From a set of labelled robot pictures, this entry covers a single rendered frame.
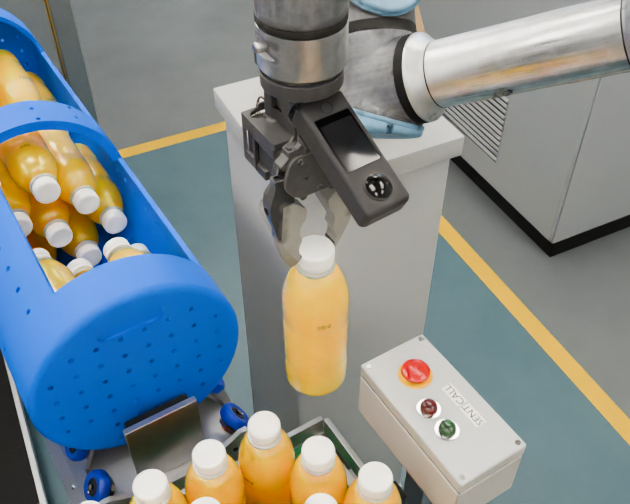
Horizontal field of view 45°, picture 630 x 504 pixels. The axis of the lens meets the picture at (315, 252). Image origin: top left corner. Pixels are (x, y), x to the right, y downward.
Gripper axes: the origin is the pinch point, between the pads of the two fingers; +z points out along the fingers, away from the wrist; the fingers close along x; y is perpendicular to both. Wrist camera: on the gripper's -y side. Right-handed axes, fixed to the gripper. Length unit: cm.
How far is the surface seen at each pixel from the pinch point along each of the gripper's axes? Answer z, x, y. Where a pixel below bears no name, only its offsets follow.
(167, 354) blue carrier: 24.6, 12.7, 15.4
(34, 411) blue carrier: 24.0, 29.9, 15.4
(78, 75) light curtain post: 67, -16, 158
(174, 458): 40.2, 16.1, 10.6
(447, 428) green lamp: 24.0, -10.5, -12.5
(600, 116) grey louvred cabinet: 77, -144, 71
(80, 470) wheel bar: 42, 28, 17
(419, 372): 24.0, -12.6, -4.4
